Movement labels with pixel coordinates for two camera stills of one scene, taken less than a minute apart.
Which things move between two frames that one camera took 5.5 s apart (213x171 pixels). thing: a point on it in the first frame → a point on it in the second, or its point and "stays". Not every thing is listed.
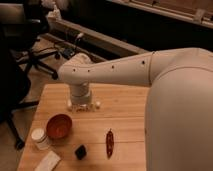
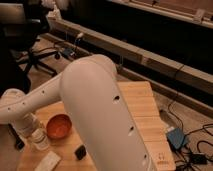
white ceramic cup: [39, 136] stays
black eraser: [80, 152] stays
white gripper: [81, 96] → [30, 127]
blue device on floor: [68, 53] stays
